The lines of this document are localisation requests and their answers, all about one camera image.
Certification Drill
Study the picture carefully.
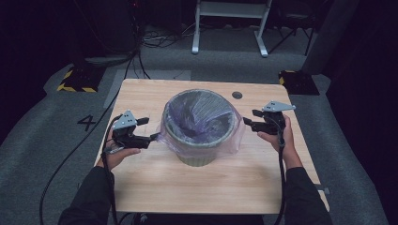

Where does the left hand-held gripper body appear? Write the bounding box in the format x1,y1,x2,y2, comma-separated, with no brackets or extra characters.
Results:
112,110,143,149

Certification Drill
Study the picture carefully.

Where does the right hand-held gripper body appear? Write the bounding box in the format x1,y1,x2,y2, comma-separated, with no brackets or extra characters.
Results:
259,100,297,136

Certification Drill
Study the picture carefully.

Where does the green ribbed plastic bin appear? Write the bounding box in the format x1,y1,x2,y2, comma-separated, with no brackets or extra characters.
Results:
162,88,237,168

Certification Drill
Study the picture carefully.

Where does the purple plastic bag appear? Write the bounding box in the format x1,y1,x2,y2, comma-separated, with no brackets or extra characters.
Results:
156,88,247,159

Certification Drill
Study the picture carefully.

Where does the person's right hand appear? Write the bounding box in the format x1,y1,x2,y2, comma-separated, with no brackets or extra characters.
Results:
256,114,304,170

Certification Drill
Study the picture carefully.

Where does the person's left hand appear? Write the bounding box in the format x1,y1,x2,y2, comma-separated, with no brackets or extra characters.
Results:
96,138,142,172

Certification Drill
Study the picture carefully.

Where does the black yellow striped base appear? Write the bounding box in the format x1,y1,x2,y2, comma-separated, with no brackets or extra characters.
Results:
56,65,106,94
278,69,321,97

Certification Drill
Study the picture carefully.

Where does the grey pillar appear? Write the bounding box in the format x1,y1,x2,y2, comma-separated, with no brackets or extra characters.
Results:
300,0,360,76

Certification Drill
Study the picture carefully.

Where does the black tripod stand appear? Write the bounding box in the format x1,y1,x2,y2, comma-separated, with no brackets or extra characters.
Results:
268,0,315,56

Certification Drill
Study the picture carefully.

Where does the left hand-held gripper cable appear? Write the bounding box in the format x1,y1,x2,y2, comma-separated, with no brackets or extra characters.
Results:
100,114,124,225

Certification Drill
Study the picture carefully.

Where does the hand-held gripper cable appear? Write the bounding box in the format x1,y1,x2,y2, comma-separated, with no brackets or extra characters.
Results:
100,114,124,225
272,116,287,225

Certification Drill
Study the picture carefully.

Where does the right hand-held gripper cable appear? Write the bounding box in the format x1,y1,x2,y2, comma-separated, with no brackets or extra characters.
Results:
272,116,287,225

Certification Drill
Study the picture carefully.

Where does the long black floor cable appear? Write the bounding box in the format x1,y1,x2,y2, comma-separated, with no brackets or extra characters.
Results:
38,46,142,225

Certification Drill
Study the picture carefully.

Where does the grey metal table bracket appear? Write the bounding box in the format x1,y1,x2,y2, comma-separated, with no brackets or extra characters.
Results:
314,184,331,195

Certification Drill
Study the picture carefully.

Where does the bundle of floor cables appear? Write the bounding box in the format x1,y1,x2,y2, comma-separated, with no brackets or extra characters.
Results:
142,22,201,50

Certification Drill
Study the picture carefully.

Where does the white metal stand frame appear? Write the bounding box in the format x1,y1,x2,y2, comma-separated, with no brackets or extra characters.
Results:
191,0,273,58

